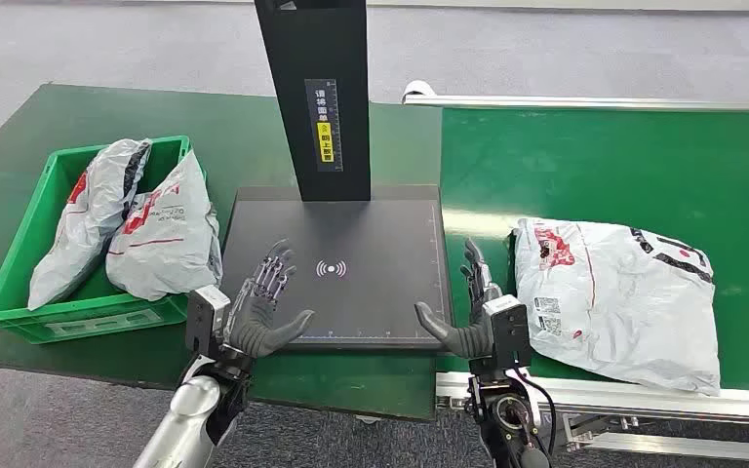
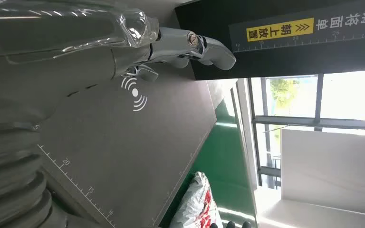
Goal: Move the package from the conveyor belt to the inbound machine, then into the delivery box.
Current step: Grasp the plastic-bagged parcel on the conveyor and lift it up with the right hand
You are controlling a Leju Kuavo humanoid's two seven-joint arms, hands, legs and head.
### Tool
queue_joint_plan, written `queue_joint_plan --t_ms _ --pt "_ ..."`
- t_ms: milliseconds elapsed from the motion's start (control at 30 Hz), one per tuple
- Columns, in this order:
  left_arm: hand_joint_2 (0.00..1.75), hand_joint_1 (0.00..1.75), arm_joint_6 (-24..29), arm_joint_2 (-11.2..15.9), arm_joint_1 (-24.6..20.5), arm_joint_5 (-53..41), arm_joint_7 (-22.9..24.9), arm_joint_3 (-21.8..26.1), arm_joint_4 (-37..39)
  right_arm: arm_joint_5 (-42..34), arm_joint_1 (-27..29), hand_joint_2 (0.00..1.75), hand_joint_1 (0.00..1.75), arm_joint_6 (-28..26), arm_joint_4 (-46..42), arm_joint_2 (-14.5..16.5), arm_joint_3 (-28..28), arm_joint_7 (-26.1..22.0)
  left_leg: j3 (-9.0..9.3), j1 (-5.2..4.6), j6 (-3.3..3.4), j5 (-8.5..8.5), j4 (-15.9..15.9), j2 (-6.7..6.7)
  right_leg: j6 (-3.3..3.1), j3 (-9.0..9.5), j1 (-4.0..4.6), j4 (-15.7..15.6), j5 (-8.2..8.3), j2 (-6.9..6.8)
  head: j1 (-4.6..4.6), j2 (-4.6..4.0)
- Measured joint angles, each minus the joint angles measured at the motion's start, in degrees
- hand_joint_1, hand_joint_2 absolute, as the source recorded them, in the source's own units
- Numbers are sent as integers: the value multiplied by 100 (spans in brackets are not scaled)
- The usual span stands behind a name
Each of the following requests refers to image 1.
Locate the black inbound scanner machine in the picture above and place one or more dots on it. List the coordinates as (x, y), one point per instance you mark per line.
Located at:
(361, 239)

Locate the aluminium conveyor frame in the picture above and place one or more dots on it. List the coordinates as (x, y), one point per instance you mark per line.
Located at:
(639, 399)

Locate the green plastic crate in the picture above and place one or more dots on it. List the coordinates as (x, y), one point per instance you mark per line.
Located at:
(22, 258)

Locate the white package with red print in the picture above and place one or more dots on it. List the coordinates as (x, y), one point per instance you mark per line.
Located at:
(164, 245)

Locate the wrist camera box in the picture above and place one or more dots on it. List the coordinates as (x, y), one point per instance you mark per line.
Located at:
(509, 332)
(206, 320)

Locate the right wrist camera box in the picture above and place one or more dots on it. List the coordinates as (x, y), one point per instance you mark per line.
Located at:
(509, 332)

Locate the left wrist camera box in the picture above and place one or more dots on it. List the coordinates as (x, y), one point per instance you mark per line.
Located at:
(206, 320)

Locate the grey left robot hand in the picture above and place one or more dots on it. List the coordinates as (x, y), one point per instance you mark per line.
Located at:
(258, 326)

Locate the white package with shipping labels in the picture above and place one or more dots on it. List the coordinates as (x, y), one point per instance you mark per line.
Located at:
(620, 303)

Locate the black and yellow label sticker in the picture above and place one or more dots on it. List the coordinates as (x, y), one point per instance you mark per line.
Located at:
(325, 123)

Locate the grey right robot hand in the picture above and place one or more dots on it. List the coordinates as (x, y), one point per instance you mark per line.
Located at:
(468, 336)

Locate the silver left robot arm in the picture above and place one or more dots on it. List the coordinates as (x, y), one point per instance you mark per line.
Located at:
(184, 420)

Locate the green conveyor belt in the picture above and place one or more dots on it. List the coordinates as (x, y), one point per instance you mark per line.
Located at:
(607, 168)

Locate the grey package with black stripe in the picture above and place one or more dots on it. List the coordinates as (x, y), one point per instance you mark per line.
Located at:
(90, 213)

